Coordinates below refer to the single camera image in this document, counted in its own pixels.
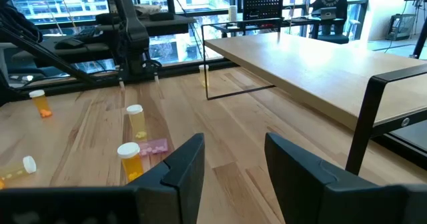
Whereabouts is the black background desk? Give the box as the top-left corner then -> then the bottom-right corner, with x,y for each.
213,17 -> 314,39

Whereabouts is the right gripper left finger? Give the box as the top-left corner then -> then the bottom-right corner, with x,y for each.
136,133 -> 205,224

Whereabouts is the grey box machine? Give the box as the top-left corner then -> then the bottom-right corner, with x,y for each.
386,13 -> 416,41

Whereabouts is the black tripod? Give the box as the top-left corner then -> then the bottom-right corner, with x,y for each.
402,0 -> 427,59

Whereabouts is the white cloth bundle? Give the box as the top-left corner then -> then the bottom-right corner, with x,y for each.
134,3 -> 163,17

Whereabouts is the pink pill bottle white cap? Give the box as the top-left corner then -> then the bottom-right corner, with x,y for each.
137,137 -> 169,157

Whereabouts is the black diagonal desk beam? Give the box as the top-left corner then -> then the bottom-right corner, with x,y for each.
0,17 -> 99,87

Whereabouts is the orange pill bottle white cap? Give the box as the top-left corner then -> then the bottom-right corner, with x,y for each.
28,89 -> 53,119

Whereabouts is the yellow pill bottle white cap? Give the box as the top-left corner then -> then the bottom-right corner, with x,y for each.
0,155 -> 37,182
126,104 -> 148,141
117,142 -> 145,183

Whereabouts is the black office chair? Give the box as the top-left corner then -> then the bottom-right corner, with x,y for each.
308,0 -> 361,45

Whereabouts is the black box device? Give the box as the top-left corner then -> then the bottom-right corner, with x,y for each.
148,11 -> 176,22

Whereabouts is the black jacket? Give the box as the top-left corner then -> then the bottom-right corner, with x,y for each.
0,0 -> 43,44

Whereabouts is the black perforated panel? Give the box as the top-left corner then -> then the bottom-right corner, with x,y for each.
242,0 -> 288,21

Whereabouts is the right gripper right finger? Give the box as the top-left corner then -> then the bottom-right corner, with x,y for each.
265,132 -> 404,224

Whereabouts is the wooden shelf black metal frame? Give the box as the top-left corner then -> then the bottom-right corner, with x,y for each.
201,17 -> 427,177

